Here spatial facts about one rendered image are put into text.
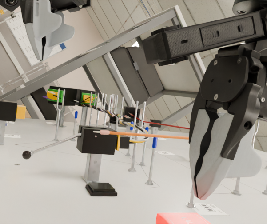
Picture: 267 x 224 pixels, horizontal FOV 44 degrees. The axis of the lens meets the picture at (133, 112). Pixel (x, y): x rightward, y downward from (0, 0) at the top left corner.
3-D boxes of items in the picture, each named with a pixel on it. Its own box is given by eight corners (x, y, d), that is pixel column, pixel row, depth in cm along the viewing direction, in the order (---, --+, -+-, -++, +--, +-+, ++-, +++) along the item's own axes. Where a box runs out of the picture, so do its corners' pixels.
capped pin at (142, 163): (146, 166, 74) (152, 127, 73) (142, 166, 73) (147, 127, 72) (141, 164, 75) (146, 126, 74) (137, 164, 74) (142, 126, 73)
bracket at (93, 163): (81, 176, 58) (85, 148, 58) (94, 177, 59) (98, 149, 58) (87, 184, 54) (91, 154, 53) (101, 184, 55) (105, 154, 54)
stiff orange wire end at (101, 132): (91, 133, 42) (91, 128, 42) (200, 140, 50) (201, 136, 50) (94, 134, 41) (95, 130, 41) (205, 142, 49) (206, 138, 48)
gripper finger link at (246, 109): (244, 164, 30) (272, 70, 30) (230, 160, 29) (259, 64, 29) (214, 153, 34) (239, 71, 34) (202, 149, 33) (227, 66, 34)
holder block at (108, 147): (76, 148, 57) (78, 125, 57) (107, 150, 59) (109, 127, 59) (81, 153, 53) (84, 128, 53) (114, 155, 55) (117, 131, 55)
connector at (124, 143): (97, 144, 58) (98, 133, 57) (124, 145, 59) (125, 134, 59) (102, 148, 55) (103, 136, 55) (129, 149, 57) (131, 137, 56)
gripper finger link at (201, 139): (235, 206, 35) (261, 123, 35) (189, 196, 33) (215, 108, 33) (219, 196, 38) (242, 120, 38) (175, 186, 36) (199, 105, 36)
